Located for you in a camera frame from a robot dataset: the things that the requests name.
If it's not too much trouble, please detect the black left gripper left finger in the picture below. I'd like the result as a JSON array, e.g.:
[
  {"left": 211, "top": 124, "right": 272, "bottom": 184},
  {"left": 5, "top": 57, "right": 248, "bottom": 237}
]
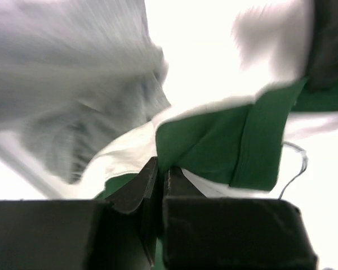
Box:
[{"left": 105, "top": 157, "right": 158, "bottom": 215}]

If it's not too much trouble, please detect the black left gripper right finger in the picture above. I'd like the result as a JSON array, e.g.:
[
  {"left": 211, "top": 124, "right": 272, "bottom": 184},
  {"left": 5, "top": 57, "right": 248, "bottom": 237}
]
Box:
[{"left": 163, "top": 166, "right": 205, "bottom": 197}]

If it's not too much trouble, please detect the green and white t shirt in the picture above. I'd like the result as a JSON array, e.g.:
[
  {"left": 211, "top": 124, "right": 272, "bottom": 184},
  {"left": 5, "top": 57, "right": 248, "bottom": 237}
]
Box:
[{"left": 92, "top": 80, "right": 338, "bottom": 199}]

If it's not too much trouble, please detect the grey t shirt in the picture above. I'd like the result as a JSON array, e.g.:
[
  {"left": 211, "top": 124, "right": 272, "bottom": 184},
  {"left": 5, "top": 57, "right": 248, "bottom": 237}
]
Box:
[{"left": 0, "top": 1, "right": 169, "bottom": 183}]

